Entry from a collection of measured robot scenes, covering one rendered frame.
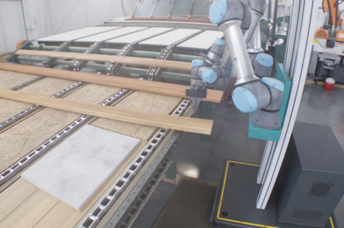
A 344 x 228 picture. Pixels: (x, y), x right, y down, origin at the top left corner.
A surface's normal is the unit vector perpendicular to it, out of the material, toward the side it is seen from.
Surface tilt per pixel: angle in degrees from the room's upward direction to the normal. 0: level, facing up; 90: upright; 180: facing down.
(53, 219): 0
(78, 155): 0
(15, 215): 0
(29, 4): 90
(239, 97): 96
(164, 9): 47
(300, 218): 90
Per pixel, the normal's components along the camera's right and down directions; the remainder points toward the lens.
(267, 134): -0.31, 0.40
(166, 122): 0.00, -0.90
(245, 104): -0.86, 0.31
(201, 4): -0.27, -0.33
